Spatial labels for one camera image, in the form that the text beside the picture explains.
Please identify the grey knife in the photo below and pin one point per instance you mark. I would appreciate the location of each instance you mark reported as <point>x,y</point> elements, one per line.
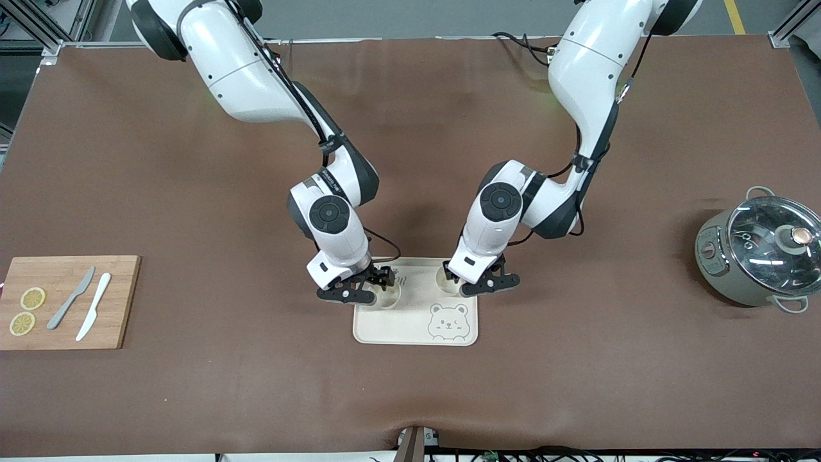
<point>69,300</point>

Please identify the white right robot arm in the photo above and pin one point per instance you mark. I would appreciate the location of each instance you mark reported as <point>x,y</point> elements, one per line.
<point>256,77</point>

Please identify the brown table mat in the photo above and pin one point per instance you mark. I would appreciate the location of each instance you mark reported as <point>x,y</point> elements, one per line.
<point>410,398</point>

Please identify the lemon slice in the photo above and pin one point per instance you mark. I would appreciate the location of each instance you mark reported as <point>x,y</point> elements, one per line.
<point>33,298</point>
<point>22,323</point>

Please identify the glass pot lid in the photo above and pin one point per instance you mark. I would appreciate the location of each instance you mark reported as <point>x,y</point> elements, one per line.
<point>763,247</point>

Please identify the beige paper cup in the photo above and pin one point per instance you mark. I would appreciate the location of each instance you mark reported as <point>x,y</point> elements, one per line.
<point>440,272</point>
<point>387,297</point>

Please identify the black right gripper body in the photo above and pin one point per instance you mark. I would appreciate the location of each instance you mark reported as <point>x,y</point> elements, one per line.
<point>378,276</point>

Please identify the white knife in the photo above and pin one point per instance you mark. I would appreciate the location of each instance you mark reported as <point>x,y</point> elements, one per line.
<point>94,307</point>

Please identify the grey pot with glass lid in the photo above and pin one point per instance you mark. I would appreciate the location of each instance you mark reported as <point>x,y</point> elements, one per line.
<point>715,269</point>

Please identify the wooden cutting board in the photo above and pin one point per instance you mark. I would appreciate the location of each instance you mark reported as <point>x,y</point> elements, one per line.
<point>122,308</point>

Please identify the white tray with bear print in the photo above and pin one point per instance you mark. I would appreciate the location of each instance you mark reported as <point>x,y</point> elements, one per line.
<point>417,321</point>

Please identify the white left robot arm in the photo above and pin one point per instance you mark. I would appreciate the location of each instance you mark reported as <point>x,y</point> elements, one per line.
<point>590,64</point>

